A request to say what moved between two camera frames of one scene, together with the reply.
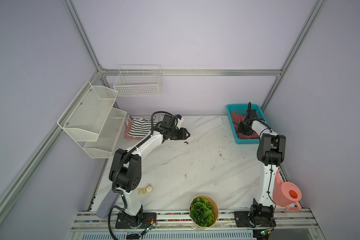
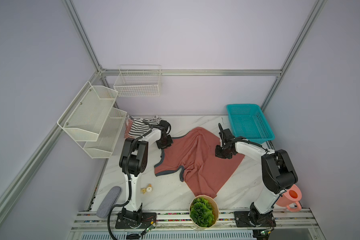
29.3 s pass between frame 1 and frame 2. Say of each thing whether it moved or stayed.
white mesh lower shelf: stayed
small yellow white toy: stayed
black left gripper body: moved
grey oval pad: stayed
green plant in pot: stayed
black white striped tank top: stayed
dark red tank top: moved
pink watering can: stayed
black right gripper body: moved
